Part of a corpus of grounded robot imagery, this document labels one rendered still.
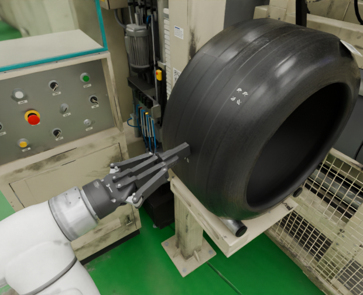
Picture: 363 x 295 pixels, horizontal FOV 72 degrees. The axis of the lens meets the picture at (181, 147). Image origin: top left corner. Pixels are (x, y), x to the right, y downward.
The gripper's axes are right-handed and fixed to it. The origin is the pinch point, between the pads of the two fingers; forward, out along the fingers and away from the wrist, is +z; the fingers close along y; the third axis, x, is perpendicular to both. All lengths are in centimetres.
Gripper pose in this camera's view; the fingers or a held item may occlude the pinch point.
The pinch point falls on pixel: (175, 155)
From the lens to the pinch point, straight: 56.1
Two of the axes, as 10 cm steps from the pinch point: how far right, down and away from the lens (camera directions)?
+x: 1.2, 7.1, 6.9
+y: -5.6, -5.3, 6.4
